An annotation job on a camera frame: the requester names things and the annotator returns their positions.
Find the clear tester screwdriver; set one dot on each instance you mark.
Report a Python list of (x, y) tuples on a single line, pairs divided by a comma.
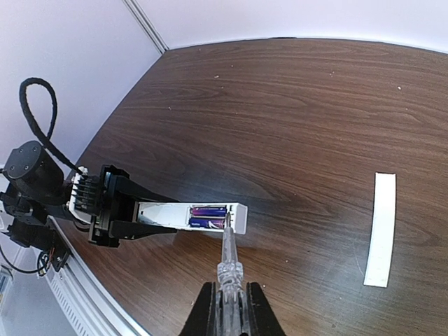
[(232, 313)]

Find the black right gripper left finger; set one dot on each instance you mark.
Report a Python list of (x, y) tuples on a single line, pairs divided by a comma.
[(201, 320)]

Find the purple battery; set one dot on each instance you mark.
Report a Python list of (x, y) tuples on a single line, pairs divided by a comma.
[(208, 223), (208, 211)]

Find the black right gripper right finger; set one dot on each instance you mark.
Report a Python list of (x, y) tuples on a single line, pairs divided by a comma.
[(262, 320)]

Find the left aluminium frame post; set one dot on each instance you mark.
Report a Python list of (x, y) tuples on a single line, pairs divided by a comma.
[(143, 21)]

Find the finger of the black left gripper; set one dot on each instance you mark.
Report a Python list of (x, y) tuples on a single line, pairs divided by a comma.
[(131, 230), (126, 190)]

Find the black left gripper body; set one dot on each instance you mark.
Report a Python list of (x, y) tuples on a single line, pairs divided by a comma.
[(36, 190)]

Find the white battery cover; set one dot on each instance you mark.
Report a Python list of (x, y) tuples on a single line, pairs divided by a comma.
[(382, 233)]

